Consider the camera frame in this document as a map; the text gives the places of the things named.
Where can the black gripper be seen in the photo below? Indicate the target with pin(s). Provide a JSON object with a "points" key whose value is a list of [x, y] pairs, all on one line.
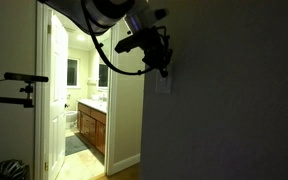
{"points": [[157, 46]]}

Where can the white wall light switch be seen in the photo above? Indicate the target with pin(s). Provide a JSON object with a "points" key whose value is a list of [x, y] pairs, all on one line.
{"points": [[162, 85]]}

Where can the white black Franka robot arm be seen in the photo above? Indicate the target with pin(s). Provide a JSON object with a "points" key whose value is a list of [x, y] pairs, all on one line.
{"points": [[107, 10]]}

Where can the round ceiling light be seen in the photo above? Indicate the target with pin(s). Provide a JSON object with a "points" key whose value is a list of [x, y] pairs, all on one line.
{"points": [[81, 37]]}

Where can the white vanity countertop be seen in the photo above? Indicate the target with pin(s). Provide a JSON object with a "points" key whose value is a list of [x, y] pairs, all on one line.
{"points": [[95, 105]]}

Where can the brown wooden vanity cabinet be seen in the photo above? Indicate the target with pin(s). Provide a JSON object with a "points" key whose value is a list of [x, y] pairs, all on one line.
{"points": [[94, 128]]}

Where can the dark bathroom window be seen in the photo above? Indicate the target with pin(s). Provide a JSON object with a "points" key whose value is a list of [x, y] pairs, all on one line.
{"points": [[72, 72]]}

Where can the white baseboard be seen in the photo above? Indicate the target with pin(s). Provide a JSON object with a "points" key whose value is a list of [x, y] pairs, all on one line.
{"points": [[126, 163]]}

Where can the white toilet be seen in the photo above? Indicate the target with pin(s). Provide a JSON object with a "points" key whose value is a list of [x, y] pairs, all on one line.
{"points": [[71, 117]]}

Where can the white bathroom door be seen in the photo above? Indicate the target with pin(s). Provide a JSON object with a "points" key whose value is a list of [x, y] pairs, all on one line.
{"points": [[58, 100]]}

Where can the grey bath mat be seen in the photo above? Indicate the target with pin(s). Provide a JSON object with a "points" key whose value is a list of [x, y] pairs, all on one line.
{"points": [[74, 144]]}

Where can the brass door hinge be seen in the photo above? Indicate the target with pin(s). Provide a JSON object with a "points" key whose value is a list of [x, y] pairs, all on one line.
{"points": [[49, 29], [46, 166]]}

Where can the black shiny bag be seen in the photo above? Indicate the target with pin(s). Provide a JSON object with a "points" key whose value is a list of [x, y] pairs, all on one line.
{"points": [[9, 170]]}

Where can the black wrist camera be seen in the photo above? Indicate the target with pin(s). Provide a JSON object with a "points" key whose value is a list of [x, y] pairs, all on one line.
{"points": [[129, 42]]}

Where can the black bar stereo camera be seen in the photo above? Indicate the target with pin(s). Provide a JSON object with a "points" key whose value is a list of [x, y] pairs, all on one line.
{"points": [[25, 77]]}

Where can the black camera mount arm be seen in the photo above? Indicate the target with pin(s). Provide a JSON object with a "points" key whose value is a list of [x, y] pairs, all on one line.
{"points": [[7, 99]]}

